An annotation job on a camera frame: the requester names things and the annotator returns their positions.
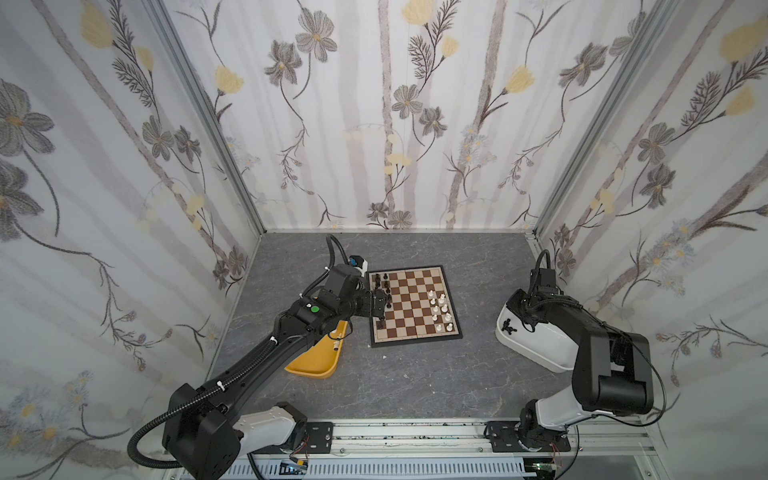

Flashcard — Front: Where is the aluminium mounting rail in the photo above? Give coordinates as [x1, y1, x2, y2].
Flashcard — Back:
[161, 417, 661, 463]

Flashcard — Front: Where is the yellow plastic tray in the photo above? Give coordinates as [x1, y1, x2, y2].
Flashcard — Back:
[284, 321, 349, 379]

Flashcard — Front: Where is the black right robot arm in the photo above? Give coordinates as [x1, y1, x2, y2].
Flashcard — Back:
[511, 266, 655, 451]

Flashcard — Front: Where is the black left corrugated cable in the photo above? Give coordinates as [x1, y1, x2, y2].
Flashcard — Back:
[126, 335, 283, 470]

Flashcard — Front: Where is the brown folding chess board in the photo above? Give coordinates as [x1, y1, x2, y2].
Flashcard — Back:
[367, 265, 463, 348]

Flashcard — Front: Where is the white plastic tray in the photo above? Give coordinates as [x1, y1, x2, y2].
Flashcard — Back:
[495, 289, 577, 373]

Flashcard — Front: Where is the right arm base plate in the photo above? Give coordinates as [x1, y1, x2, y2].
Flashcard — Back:
[483, 421, 572, 453]

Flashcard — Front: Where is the white slotted cable duct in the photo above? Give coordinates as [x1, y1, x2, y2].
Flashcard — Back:
[256, 457, 536, 479]

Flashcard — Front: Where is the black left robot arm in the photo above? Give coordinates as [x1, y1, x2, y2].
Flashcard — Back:
[161, 255, 384, 479]

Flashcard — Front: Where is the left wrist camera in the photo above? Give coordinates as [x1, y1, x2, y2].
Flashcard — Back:
[348, 255, 368, 277]

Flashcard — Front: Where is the black chess piece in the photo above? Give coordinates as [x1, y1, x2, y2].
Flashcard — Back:
[501, 319, 516, 335]

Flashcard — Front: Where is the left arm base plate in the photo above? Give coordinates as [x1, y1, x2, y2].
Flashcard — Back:
[290, 422, 334, 455]

